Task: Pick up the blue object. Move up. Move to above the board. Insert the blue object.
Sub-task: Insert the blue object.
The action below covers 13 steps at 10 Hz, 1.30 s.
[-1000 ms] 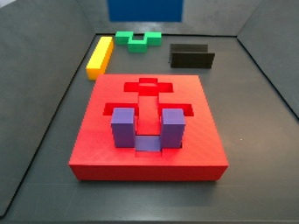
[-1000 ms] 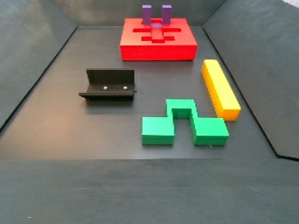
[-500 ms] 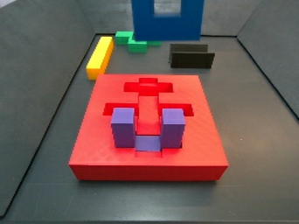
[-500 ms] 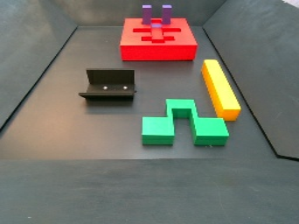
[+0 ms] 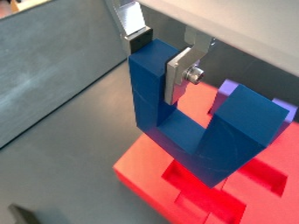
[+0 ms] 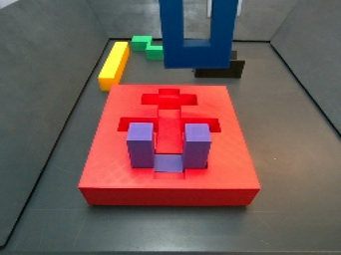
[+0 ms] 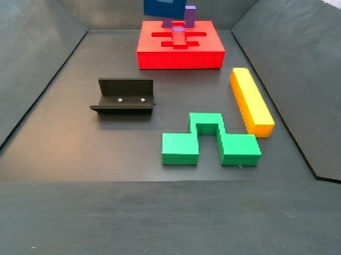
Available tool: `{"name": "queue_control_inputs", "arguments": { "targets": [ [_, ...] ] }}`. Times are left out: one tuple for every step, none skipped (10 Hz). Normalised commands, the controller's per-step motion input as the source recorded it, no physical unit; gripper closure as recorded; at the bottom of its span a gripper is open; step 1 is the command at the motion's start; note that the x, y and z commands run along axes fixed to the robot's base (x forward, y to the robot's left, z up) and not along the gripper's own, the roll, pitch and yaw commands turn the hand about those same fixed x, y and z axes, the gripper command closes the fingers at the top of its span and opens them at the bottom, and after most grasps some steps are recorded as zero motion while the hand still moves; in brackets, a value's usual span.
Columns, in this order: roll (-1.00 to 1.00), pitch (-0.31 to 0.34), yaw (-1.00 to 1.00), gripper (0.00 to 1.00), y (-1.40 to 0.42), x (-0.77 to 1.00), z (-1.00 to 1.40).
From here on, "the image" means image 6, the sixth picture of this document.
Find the purple U-shaped block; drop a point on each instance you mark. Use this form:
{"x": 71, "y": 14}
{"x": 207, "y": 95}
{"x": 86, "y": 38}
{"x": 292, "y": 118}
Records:
{"x": 143, "y": 156}

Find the yellow long block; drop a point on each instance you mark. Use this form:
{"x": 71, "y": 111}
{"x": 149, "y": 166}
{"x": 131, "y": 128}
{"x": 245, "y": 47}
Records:
{"x": 114, "y": 66}

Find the red puzzle board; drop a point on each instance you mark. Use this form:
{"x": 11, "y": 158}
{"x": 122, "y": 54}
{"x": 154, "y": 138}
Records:
{"x": 111, "y": 183}

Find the black block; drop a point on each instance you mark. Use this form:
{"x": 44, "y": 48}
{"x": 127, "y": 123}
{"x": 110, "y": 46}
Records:
{"x": 232, "y": 72}

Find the blue U-shaped block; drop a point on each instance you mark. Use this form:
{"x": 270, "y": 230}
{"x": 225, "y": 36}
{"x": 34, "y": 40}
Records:
{"x": 198, "y": 54}

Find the green stepped block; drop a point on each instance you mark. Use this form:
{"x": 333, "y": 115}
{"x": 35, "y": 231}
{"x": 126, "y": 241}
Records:
{"x": 142, "y": 43}

